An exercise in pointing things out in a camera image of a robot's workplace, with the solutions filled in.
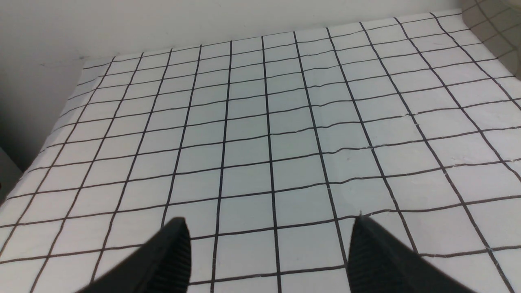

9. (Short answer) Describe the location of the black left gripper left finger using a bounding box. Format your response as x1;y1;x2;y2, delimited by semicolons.
80;217;191;293

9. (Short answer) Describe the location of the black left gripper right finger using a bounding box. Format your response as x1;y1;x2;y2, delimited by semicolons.
347;216;471;293

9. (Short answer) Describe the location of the white black-grid tablecloth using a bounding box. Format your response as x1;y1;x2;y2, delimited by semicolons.
1;11;521;293

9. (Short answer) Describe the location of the olive plastic bin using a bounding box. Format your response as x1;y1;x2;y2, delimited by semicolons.
460;0;521;79

